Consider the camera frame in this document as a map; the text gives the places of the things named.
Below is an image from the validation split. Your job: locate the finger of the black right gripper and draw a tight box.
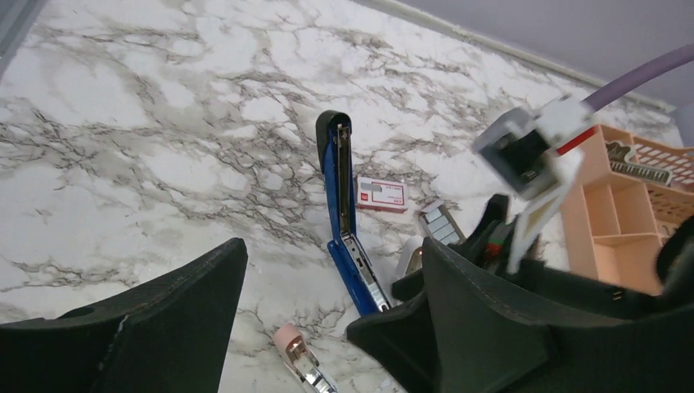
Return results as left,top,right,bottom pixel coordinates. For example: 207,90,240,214
345,291,439,393

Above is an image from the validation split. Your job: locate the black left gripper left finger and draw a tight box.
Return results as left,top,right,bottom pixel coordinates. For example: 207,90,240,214
1,238,248,392

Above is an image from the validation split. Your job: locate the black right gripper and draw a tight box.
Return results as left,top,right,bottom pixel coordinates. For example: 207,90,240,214
390,193,694,321

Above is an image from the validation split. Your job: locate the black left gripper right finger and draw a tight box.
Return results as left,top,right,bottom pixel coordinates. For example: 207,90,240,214
423,239,693,392

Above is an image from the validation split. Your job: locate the blue stapler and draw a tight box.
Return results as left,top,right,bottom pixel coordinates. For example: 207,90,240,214
315,110,392,316

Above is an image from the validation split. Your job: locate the small pink stapler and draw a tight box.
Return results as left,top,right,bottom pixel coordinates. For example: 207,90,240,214
273,323,338,393

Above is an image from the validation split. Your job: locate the grey staple strips tray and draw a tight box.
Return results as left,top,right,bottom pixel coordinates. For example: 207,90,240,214
417,201,466,245

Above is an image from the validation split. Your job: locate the red white staple box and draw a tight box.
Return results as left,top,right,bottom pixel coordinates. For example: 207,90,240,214
355,176,408,214

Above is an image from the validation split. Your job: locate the peach plastic file organizer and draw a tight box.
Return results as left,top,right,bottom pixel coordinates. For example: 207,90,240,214
561,125,693,296

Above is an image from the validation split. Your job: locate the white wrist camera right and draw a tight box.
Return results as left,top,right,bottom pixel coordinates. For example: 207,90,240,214
472,95,596,274

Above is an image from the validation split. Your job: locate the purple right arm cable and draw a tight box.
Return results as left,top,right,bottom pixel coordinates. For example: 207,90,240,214
583,43,694,112

